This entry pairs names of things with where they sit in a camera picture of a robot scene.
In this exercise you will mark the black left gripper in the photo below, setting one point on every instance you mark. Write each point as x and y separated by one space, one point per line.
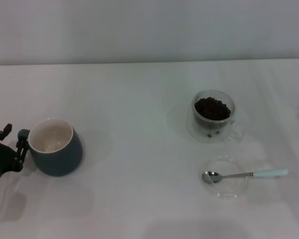
0 159

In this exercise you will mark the dark blue ceramic mug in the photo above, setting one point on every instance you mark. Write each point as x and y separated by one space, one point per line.
57 161

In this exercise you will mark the double-walled glass cup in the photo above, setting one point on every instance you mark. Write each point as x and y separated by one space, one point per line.
214 129

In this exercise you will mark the coffee bean pile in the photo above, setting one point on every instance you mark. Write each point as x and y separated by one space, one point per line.
211 108

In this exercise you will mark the clear glass saucer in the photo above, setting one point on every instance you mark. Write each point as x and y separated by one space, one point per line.
226 189

